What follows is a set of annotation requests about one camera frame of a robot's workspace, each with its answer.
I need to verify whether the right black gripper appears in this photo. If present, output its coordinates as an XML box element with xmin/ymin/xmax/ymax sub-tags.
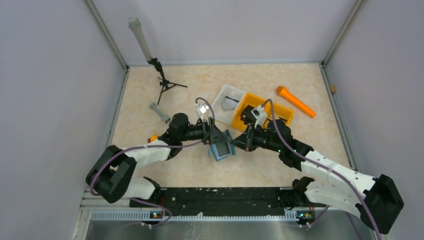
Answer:
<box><xmin>230</xmin><ymin>123</ymin><xmax>282</xmax><ymax>153</ymax></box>

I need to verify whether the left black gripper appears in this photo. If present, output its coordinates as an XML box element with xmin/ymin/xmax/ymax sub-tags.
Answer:
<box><xmin>179</xmin><ymin>117</ymin><xmax>232</xmax><ymax>145</ymax></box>

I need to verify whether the blue card holder wallet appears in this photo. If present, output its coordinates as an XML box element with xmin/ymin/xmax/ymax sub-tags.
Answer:
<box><xmin>207</xmin><ymin>129</ymin><xmax>236</xmax><ymax>162</ymax></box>

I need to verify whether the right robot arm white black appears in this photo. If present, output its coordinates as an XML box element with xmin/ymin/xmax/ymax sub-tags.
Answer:
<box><xmin>232</xmin><ymin>119</ymin><xmax>405</xmax><ymax>235</ymax></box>

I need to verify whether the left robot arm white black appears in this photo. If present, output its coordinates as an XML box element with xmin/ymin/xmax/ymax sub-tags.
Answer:
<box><xmin>85</xmin><ymin>113</ymin><xmax>232</xmax><ymax>207</ymax></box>

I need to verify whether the white plastic tray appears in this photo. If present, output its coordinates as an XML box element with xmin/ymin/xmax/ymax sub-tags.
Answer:
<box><xmin>211</xmin><ymin>84</ymin><xmax>247</xmax><ymax>126</ymax></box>

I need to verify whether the black block in bin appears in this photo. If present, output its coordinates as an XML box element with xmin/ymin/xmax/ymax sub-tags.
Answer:
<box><xmin>240</xmin><ymin>105</ymin><xmax>256</xmax><ymax>125</ymax></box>

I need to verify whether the yellow two-compartment bin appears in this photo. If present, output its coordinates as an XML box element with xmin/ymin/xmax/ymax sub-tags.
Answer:
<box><xmin>231</xmin><ymin>92</ymin><xmax>294</xmax><ymax>131</ymax></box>

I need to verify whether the small yellow red toy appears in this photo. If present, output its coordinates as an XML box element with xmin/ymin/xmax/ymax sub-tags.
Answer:
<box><xmin>147</xmin><ymin>134</ymin><xmax>158</xmax><ymax>143</ymax></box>

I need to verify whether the grey dumbbell-shaped part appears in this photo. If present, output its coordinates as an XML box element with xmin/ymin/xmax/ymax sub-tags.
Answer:
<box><xmin>149</xmin><ymin>102</ymin><xmax>171</xmax><ymax>124</ymax></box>

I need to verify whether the black mini tripod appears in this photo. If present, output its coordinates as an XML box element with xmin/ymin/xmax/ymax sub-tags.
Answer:
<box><xmin>147</xmin><ymin>57</ymin><xmax>188</xmax><ymax>105</ymax></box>

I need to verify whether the grey tube on tripod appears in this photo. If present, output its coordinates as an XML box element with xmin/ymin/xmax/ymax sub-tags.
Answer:
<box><xmin>128</xmin><ymin>16</ymin><xmax>153</xmax><ymax>64</ymax></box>

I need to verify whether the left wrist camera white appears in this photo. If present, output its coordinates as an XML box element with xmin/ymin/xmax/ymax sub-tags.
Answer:
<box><xmin>196</xmin><ymin>103</ymin><xmax>210</xmax><ymax>120</ymax></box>

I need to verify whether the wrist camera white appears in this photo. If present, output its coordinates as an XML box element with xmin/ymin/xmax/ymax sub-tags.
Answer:
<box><xmin>250</xmin><ymin>105</ymin><xmax>268</xmax><ymax>128</ymax></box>
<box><xmin>196</xmin><ymin>103</ymin><xmax>210</xmax><ymax>120</ymax></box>

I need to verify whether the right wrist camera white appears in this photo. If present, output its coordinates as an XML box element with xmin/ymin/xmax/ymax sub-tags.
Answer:
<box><xmin>250</xmin><ymin>105</ymin><xmax>268</xmax><ymax>128</ymax></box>

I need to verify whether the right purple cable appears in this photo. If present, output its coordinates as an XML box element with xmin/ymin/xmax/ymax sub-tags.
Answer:
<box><xmin>259</xmin><ymin>98</ymin><xmax>383</xmax><ymax>240</ymax></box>

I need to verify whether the purple cable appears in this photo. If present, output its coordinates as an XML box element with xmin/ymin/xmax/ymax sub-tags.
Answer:
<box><xmin>89</xmin><ymin>96</ymin><xmax>216</xmax><ymax>228</ymax></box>
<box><xmin>259</xmin><ymin>98</ymin><xmax>383</xmax><ymax>240</ymax></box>

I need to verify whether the orange plastic cone handle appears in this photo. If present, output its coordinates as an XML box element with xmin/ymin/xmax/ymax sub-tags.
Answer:
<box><xmin>276</xmin><ymin>85</ymin><xmax>317</xmax><ymax>118</ymax></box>

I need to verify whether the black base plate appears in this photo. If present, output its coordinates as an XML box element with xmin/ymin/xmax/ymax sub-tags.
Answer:
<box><xmin>129</xmin><ymin>187</ymin><xmax>327</xmax><ymax>218</ymax></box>

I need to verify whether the small brown wall knob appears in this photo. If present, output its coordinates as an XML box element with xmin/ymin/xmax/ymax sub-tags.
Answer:
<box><xmin>328</xmin><ymin>83</ymin><xmax>337</xmax><ymax>94</ymax></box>

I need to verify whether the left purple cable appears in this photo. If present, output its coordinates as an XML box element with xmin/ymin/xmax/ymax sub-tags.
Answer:
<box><xmin>89</xmin><ymin>96</ymin><xmax>216</xmax><ymax>228</ymax></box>

